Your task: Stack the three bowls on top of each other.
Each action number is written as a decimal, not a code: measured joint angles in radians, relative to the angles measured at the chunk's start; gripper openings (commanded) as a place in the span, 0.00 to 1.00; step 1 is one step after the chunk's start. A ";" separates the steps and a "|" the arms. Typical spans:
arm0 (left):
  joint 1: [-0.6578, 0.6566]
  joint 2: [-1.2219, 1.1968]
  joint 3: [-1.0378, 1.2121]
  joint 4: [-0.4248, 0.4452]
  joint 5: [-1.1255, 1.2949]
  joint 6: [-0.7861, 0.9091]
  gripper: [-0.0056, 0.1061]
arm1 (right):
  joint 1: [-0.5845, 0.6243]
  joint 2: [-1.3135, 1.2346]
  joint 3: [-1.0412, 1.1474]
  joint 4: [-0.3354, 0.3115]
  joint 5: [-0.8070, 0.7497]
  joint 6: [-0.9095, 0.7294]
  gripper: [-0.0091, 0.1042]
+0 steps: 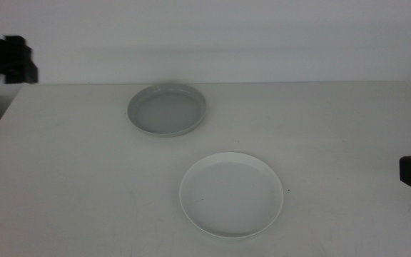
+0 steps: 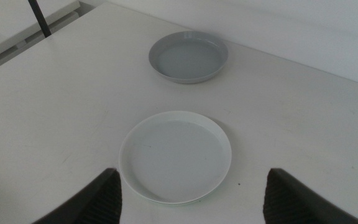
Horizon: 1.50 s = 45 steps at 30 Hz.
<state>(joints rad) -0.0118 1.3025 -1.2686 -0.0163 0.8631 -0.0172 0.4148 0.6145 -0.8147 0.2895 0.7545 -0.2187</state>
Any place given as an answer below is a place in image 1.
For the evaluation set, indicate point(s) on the grey shallow bowl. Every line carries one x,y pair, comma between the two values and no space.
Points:
168,114

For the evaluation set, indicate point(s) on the white shallow bowl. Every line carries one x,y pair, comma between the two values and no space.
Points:
231,196

